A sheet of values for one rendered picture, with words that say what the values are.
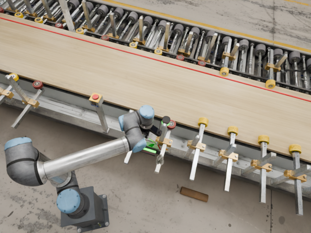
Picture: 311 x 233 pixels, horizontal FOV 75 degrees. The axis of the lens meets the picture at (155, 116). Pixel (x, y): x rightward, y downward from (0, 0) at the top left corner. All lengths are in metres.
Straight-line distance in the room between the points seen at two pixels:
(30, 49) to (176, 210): 2.25
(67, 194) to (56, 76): 1.07
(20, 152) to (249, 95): 1.84
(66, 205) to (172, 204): 1.22
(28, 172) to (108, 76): 1.20
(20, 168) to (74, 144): 1.65
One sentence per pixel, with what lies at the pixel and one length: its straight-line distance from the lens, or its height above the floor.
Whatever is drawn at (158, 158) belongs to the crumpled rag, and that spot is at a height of 0.87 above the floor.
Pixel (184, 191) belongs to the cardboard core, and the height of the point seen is 0.08.
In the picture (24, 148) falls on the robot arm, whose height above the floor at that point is 1.44.
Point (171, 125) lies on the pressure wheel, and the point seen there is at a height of 0.90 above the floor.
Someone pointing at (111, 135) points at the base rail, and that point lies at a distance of 1.89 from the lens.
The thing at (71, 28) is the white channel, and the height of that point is 0.90.
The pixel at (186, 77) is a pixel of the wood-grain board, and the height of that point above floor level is 0.90.
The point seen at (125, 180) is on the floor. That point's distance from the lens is 2.46.
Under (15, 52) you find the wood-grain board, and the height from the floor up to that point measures 0.90.
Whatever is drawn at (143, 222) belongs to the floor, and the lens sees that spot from 2.40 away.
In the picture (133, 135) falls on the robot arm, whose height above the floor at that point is 1.37.
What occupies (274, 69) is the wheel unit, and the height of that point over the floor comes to 0.96.
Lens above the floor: 2.39
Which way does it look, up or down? 59 degrees down
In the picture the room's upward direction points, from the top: 7 degrees clockwise
